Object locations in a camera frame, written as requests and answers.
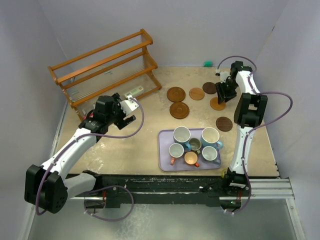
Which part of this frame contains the orange wooden shelf rack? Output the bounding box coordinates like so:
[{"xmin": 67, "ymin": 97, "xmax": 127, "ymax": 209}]
[{"xmin": 48, "ymin": 29, "xmax": 162, "ymax": 120}]

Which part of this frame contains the white mug orange handle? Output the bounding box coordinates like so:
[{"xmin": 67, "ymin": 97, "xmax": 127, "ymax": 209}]
[{"xmin": 168, "ymin": 143, "xmax": 185, "ymax": 166}]

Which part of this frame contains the light wooden coaster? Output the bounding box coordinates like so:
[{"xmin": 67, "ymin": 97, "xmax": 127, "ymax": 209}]
[
  {"xmin": 209, "ymin": 97, "xmax": 226, "ymax": 111},
  {"xmin": 189, "ymin": 87, "xmax": 205, "ymax": 101}
]

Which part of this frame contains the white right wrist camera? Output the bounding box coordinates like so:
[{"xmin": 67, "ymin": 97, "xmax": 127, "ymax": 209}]
[{"xmin": 215, "ymin": 69, "xmax": 230, "ymax": 83}]

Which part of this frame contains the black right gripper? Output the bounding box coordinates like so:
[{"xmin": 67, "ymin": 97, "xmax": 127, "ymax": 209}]
[{"xmin": 215, "ymin": 79, "xmax": 239, "ymax": 104}]

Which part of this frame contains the aluminium frame rail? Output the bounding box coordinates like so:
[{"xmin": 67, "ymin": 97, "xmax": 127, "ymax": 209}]
[{"xmin": 29, "ymin": 177, "xmax": 296, "ymax": 200}]

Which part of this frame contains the lavender plastic tray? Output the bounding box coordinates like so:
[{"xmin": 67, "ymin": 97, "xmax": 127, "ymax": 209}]
[{"xmin": 157, "ymin": 128, "xmax": 223, "ymax": 172}]

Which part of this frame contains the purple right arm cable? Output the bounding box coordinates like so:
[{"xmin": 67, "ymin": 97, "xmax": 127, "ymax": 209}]
[{"xmin": 216, "ymin": 55, "xmax": 294, "ymax": 216}]

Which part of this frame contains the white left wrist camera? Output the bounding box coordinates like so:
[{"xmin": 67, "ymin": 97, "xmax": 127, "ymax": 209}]
[{"xmin": 120, "ymin": 97, "xmax": 140, "ymax": 116}]

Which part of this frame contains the dark walnut coaster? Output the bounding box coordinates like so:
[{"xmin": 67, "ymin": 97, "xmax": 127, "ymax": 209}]
[
  {"xmin": 215, "ymin": 116, "xmax": 233, "ymax": 132},
  {"xmin": 202, "ymin": 82, "xmax": 217, "ymax": 95}
]

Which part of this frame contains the olive green mug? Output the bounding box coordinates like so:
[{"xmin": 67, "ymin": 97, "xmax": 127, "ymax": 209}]
[{"xmin": 188, "ymin": 138, "xmax": 202, "ymax": 155}]

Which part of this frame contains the large light blue mug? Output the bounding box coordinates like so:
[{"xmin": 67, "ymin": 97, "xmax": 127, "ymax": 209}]
[{"xmin": 200, "ymin": 127, "xmax": 224, "ymax": 150}]

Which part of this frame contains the green object at wall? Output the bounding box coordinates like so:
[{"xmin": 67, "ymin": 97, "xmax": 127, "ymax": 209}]
[{"xmin": 203, "ymin": 61, "xmax": 213, "ymax": 68}]

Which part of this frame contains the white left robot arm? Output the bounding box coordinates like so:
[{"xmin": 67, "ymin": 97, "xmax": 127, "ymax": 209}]
[{"xmin": 24, "ymin": 93, "xmax": 142, "ymax": 216}]

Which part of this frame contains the yellow tape roll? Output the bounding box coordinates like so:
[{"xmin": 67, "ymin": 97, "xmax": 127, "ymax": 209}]
[{"xmin": 221, "ymin": 168, "xmax": 228, "ymax": 178}]

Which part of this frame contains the white mug grey-blue handle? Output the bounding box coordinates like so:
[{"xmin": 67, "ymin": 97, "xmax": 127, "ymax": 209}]
[{"xmin": 201, "ymin": 146, "xmax": 221, "ymax": 165}]

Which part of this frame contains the ringed brown wooden coaster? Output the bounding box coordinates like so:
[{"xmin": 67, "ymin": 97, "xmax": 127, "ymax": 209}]
[{"xmin": 166, "ymin": 86, "xmax": 186, "ymax": 103}]

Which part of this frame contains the white mug blue handle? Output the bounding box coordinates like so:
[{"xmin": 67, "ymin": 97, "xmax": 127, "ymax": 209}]
[{"xmin": 173, "ymin": 126, "xmax": 192, "ymax": 151}]

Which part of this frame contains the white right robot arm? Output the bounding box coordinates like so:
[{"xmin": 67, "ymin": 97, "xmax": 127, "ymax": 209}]
[{"xmin": 215, "ymin": 61, "xmax": 268, "ymax": 196}]

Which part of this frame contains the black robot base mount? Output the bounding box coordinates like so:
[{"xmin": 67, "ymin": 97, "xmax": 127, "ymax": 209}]
[{"xmin": 78, "ymin": 174, "xmax": 249, "ymax": 208}]

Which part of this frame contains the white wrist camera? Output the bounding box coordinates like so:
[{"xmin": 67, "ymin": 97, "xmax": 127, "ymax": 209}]
[
  {"xmin": 215, "ymin": 69, "xmax": 230, "ymax": 83},
  {"xmin": 120, "ymin": 97, "xmax": 140, "ymax": 116}
]

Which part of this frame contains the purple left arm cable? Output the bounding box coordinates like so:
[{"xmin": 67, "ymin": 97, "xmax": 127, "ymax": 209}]
[{"xmin": 34, "ymin": 98, "xmax": 145, "ymax": 222}]

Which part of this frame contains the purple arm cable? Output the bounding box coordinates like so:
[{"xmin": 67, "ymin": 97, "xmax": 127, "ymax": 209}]
[
  {"xmin": 34, "ymin": 98, "xmax": 145, "ymax": 222},
  {"xmin": 216, "ymin": 55, "xmax": 294, "ymax": 216}
]

